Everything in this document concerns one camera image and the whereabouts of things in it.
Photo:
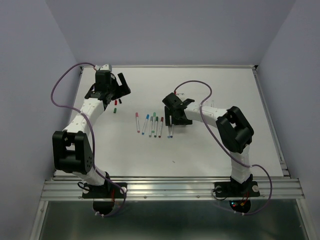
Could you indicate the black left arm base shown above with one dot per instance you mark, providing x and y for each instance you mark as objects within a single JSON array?
[{"x": 108, "y": 199}]

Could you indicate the light blue capped marker pen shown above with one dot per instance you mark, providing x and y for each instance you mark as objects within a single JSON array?
[{"x": 169, "y": 131}]

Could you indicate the grey capped marker pen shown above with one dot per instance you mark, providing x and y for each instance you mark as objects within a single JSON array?
[{"x": 150, "y": 132}]

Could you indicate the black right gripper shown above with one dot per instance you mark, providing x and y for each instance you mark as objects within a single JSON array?
[{"x": 182, "y": 121}]

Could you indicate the light green capped marker pen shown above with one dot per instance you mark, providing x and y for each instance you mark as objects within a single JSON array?
[{"x": 153, "y": 122}]

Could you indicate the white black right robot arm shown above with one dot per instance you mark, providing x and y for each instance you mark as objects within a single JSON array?
[{"x": 234, "y": 130}]

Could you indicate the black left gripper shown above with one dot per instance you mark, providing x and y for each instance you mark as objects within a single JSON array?
[{"x": 121, "y": 90}]

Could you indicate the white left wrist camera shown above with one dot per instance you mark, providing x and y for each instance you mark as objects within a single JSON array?
[{"x": 105, "y": 67}]

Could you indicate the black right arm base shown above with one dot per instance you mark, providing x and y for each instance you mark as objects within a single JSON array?
[{"x": 238, "y": 195}]

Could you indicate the purple capped marker pen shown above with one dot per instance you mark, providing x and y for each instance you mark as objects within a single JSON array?
[{"x": 171, "y": 127}]

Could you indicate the pink capped marker pen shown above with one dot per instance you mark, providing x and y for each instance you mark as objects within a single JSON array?
[{"x": 137, "y": 122}]

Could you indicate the aluminium rail frame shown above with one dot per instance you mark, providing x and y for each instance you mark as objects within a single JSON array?
[{"x": 170, "y": 181}]

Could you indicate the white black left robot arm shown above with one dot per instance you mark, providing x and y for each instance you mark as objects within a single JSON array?
[{"x": 73, "y": 153}]

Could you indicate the brown capped marker pen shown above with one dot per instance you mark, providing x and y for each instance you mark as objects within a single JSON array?
[{"x": 161, "y": 127}]

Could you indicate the dark green capped marker pen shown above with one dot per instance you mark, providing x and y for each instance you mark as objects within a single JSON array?
[{"x": 156, "y": 126}]

